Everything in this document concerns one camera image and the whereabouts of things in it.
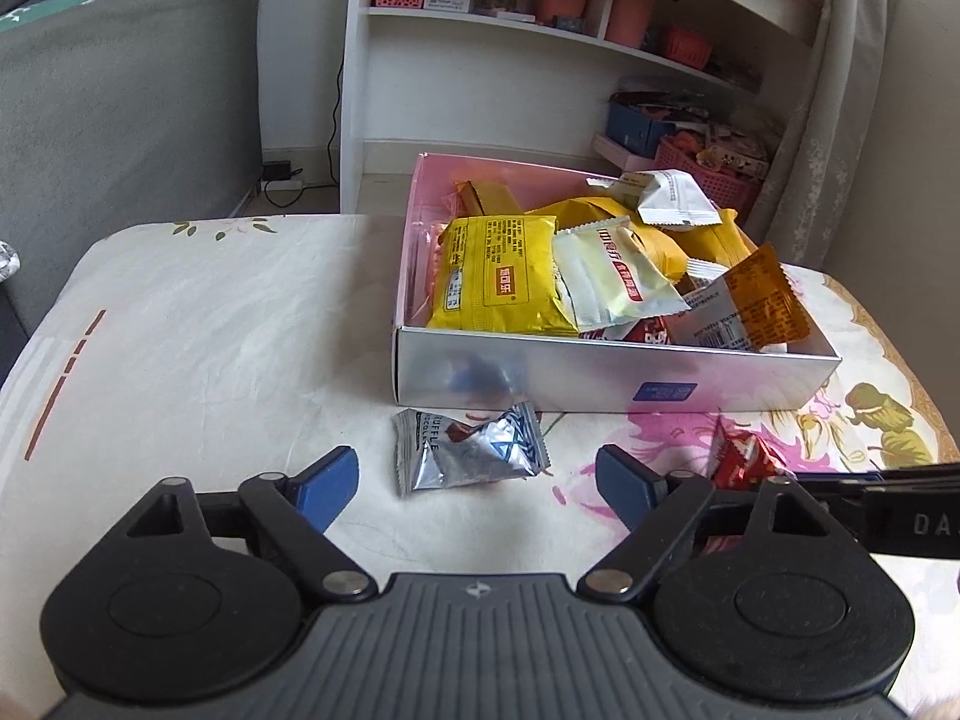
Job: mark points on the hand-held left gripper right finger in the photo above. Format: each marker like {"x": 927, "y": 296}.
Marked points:
{"x": 622, "y": 484}

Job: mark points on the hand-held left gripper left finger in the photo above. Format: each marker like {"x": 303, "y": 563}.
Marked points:
{"x": 326, "y": 487}

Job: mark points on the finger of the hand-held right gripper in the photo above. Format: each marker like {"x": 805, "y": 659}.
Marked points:
{"x": 900, "y": 477}

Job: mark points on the red white snack packet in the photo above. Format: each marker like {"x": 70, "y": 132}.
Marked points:
{"x": 645, "y": 330}
{"x": 742, "y": 457}

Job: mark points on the silver box with pink lining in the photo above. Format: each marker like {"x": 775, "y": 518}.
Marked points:
{"x": 562, "y": 375}

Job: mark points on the silver foil chocolate packet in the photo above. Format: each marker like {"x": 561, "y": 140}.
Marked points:
{"x": 465, "y": 457}

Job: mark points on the pale yellow snack packet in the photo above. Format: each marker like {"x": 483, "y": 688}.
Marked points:
{"x": 607, "y": 281}

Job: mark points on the orange white snack packet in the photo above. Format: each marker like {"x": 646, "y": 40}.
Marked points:
{"x": 757, "y": 300}

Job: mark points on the white printed snack packet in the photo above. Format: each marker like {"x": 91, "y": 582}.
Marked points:
{"x": 675, "y": 199}
{"x": 703, "y": 270}

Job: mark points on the small yellow printed snack packet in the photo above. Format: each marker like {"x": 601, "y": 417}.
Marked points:
{"x": 495, "y": 277}

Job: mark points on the large yellow snack packet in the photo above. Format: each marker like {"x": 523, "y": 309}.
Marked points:
{"x": 712, "y": 236}
{"x": 592, "y": 211}

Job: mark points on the gold brown snack packet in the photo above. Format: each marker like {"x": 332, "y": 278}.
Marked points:
{"x": 491, "y": 196}

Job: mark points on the floral printed cloth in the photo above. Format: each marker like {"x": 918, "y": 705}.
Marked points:
{"x": 210, "y": 330}

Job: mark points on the pink mesh storage basket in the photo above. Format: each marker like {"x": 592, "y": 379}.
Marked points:
{"x": 720, "y": 184}

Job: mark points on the black power adapter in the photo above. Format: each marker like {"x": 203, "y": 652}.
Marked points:
{"x": 277, "y": 171}

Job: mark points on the blue storage basket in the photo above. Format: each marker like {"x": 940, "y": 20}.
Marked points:
{"x": 637, "y": 131}

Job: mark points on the grey checkered pillow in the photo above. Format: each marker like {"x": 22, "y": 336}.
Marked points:
{"x": 7, "y": 259}

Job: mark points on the pale lace curtain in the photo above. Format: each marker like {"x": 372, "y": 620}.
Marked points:
{"x": 832, "y": 90}

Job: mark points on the grey sofa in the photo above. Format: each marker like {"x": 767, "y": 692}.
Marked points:
{"x": 127, "y": 127}

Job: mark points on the white shelf unit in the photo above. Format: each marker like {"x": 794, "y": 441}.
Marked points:
{"x": 480, "y": 82}

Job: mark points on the small red basket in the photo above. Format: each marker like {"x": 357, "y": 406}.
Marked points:
{"x": 688, "y": 46}

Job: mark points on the coral pot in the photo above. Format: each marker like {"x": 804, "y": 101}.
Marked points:
{"x": 630, "y": 15}
{"x": 562, "y": 1}

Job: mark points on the teal cushion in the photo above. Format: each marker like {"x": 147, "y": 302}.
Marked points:
{"x": 45, "y": 15}

